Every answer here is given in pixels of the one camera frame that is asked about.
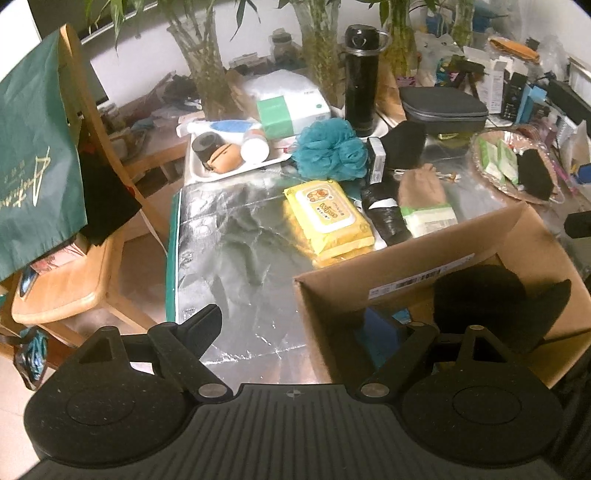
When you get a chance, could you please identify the white blue packet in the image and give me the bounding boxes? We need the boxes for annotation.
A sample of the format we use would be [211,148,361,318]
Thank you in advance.
[177,119,264,138]

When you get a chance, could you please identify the black tape roll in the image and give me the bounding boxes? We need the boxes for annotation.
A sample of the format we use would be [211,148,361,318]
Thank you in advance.
[191,131,225,167]

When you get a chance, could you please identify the tan coin pouch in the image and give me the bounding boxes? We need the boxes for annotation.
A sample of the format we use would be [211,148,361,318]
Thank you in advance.
[203,143,243,175]

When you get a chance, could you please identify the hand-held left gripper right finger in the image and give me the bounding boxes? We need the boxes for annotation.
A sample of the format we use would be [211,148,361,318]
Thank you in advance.
[358,322,511,400]

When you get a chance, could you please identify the blue carton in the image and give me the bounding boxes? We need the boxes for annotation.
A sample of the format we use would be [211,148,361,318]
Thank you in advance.
[517,85,548,125]

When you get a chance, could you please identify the brown cardboard box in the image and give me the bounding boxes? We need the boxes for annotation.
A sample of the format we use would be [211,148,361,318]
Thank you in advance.
[293,200,587,389]

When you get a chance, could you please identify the black trash bags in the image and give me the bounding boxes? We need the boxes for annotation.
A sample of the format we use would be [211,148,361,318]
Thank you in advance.
[360,182,414,245]

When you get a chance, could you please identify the white bottle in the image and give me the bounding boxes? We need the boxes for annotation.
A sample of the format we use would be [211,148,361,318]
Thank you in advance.
[240,129,271,162]

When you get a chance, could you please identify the grey zip case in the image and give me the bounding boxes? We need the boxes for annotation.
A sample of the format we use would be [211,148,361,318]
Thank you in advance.
[399,86,489,134]

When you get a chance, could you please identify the teal bath loofah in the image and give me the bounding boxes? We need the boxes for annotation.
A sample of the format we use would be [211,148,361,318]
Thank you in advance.
[291,119,370,182]

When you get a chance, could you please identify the large white green tissue pack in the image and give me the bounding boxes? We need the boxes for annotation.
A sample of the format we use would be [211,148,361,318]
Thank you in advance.
[242,70,332,139]

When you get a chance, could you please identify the black mask with white loops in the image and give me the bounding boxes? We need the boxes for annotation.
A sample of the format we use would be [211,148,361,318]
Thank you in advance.
[516,148,555,201]

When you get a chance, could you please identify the round glass dish with packets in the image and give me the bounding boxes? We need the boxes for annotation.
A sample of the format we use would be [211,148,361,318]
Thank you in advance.
[471,129,566,205]

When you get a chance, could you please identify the teal mesh bag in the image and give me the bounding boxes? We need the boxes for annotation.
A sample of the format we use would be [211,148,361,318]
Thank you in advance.
[14,325,49,391]

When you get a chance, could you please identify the wooden chair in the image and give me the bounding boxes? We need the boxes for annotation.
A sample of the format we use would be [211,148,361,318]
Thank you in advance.
[11,23,185,348]

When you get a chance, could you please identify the white tray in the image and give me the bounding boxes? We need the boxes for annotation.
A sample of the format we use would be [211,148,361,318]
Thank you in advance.
[184,111,391,186]

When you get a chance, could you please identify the wooden side table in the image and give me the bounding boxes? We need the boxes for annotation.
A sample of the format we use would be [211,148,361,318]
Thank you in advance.
[106,122,191,185]

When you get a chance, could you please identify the black thermos bottle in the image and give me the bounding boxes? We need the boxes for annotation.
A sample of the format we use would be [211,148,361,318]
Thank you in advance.
[344,24,393,138]

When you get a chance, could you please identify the black knit cloth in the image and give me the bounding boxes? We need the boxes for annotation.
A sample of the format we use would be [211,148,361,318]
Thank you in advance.
[434,265,573,356]

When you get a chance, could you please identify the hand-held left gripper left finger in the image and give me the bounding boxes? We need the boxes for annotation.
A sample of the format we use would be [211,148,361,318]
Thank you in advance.
[75,303,234,402]

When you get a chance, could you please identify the silver foil mat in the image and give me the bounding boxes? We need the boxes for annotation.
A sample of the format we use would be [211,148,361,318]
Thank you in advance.
[166,152,525,386]

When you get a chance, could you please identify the orange yellow packet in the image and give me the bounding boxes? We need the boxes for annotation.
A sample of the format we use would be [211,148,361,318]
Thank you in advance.
[489,39,541,63]

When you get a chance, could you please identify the brown paper bag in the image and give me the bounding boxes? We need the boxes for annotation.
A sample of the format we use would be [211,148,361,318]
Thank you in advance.
[376,60,407,125]

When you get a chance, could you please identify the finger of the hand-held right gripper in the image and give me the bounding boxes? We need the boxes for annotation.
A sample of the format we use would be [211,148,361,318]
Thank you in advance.
[564,212,591,239]

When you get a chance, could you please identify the yellow wet wipes pack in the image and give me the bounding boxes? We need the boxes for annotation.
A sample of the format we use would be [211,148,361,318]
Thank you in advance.
[281,180,375,257]
[311,244,373,270]

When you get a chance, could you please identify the black bag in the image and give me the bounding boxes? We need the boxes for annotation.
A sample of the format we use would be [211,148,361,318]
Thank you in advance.
[76,124,144,246]

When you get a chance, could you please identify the glass vase with bamboo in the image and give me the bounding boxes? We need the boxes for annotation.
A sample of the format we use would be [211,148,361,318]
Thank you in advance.
[168,18,232,118]
[450,0,476,47]
[383,0,421,79]
[293,0,347,107]

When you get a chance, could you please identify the printed white plastic bag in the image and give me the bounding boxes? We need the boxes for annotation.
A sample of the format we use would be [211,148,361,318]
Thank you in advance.
[416,32,465,88]

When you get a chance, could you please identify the green white sachet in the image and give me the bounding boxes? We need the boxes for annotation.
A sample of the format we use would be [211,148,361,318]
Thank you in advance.
[478,138,502,178]
[496,141,519,184]

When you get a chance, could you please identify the small black tripod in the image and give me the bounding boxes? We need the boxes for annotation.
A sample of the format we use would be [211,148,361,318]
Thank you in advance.
[455,60,485,100]

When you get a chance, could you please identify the green paper bag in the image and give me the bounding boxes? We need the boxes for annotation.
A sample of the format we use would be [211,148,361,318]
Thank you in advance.
[0,30,88,282]

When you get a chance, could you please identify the pink box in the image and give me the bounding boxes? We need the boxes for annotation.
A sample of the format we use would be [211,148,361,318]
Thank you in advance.
[32,244,90,274]

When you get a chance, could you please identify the small black white carton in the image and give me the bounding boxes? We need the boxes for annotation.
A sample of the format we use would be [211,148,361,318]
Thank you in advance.
[367,137,389,184]

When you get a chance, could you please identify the long black box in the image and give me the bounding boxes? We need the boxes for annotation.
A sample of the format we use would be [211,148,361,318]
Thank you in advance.
[547,80,591,125]

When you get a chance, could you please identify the tan drawstring pouch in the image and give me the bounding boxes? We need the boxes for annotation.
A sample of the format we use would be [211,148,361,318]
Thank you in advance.
[397,164,448,208]

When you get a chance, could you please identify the dark glass jar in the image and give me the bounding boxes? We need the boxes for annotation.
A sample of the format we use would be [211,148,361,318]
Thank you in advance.
[272,28,294,63]

